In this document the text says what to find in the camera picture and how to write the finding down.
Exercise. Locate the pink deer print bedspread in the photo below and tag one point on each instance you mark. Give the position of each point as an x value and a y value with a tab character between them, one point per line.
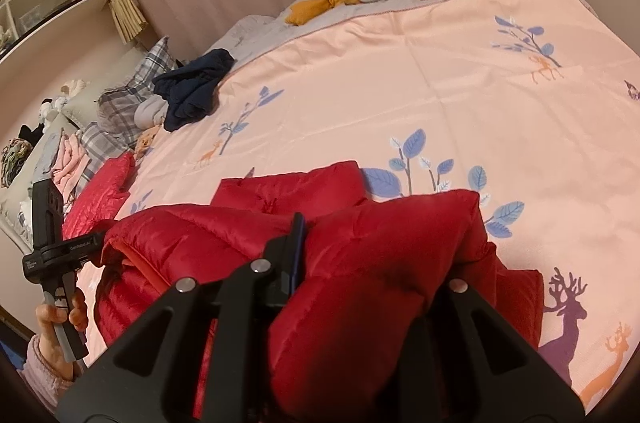
400	93

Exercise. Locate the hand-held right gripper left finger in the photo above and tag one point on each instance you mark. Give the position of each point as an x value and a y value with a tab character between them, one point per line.
240	303

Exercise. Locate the person's left hand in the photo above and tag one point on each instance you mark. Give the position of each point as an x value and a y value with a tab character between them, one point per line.
50	328

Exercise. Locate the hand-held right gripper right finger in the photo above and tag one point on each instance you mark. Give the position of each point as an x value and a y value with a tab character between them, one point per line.
467	308

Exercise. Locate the bright red puffer jacket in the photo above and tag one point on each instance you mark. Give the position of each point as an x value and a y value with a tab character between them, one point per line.
100	198

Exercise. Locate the plaid pillow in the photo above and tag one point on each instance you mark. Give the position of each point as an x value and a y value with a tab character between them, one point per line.
120	108
97	143

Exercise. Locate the navy blue garment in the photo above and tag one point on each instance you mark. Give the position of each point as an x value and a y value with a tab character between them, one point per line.
192	90

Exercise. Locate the grey cloth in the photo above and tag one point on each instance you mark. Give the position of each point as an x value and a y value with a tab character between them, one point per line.
150	110

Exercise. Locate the dark patterned cloth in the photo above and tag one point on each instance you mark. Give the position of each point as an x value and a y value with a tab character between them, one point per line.
17	155

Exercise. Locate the person's left forearm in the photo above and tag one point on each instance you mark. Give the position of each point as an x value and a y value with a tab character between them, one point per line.
42	383

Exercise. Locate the yellow hanging tassels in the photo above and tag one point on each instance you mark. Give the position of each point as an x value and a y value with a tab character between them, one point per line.
127	10

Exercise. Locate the small plush toys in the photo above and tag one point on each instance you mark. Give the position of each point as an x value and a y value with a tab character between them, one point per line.
75	88

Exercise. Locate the pink clothing pile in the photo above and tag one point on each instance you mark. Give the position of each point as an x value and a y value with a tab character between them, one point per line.
67	158

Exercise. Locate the dark red puffer jacket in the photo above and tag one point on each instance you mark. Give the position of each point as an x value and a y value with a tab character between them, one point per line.
360	263

